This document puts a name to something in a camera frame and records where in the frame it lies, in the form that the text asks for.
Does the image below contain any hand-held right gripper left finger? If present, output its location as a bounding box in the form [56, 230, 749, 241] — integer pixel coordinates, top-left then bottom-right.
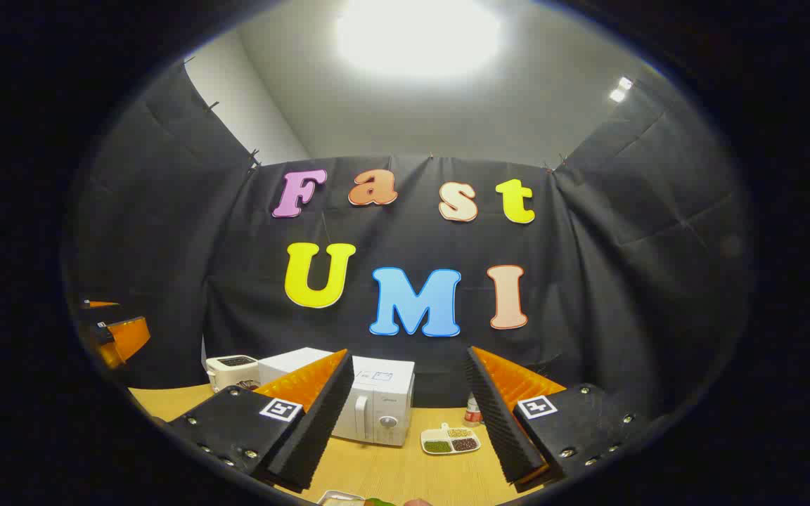
[168, 349, 355, 491]

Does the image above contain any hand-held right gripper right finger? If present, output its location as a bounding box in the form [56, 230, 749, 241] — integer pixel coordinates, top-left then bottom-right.
[465, 346, 652, 487]

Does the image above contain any white microwave oven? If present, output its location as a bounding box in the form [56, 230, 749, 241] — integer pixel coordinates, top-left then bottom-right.
[257, 347, 416, 448]

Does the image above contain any white divided dish with beans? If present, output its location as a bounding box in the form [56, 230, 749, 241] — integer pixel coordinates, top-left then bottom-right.
[420, 422, 482, 456]

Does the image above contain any white toaster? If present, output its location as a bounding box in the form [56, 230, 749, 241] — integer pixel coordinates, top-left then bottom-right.
[205, 355, 260, 393]

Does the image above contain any black backdrop cloth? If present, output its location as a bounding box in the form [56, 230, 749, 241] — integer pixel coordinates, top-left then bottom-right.
[64, 60, 754, 422]

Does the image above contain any large ceiling light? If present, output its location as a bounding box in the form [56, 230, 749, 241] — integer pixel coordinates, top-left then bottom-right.
[335, 0, 504, 78]

